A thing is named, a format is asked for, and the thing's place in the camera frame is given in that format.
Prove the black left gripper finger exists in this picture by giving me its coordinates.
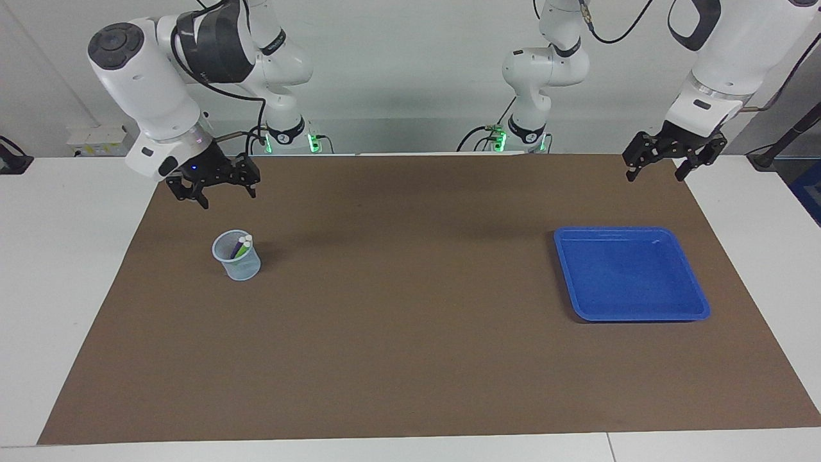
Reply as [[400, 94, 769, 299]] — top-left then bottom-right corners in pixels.
[[673, 136, 728, 183], [622, 131, 650, 183]]

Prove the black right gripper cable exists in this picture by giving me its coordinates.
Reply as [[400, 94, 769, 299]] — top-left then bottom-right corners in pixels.
[[168, 0, 270, 156]]

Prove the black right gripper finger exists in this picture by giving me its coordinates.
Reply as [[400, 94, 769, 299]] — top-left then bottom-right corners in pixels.
[[232, 153, 262, 199], [165, 178, 211, 210]]

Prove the brown table mat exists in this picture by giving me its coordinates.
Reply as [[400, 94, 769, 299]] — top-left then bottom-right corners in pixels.
[[37, 154, 821, 446]]

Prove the black base power cable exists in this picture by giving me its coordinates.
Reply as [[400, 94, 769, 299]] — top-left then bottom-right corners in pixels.
[[244, 123, 268, 157], [456, 93, 518, 153]]

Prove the clear plastic cup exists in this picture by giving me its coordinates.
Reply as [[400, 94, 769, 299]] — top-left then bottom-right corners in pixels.
[[212, 229, 262, 282]]

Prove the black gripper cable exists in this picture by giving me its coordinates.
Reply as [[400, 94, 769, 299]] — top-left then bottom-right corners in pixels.
[[577, 0, 821, 114], [168, 0, 270, 156]]

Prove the black table clamp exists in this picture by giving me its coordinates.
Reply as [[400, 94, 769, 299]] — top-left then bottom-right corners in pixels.
[[0, 135, 35, 175]]

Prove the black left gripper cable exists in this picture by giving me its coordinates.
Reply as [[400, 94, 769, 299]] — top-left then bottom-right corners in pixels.
[[577, 0, 821, 114]]

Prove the white wall socket box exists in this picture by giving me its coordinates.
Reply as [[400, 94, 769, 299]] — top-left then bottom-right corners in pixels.
[[67, 125, 139, 157]]

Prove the blue plastic tray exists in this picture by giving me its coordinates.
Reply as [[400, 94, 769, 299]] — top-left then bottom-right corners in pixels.
[[554, 225, 711, 323]]

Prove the black pole stand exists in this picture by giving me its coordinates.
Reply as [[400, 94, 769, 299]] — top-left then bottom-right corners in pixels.
[[747, 101, 821, 171]]

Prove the blue box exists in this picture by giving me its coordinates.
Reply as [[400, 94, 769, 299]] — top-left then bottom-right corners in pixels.
[[789, 160, 821, 227]]

